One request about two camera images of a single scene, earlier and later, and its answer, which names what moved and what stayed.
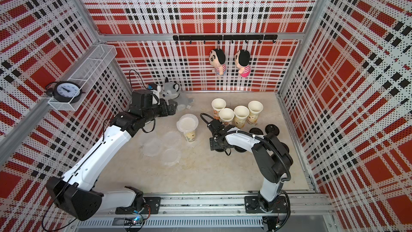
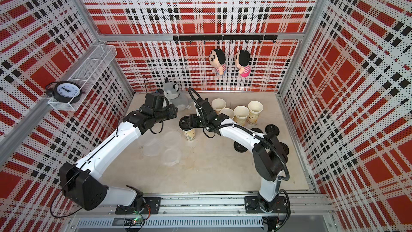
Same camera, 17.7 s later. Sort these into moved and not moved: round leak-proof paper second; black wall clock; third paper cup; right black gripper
Moved: right black gripper
Not moved: round leak-proof paper second; third paper cup; black wall clock
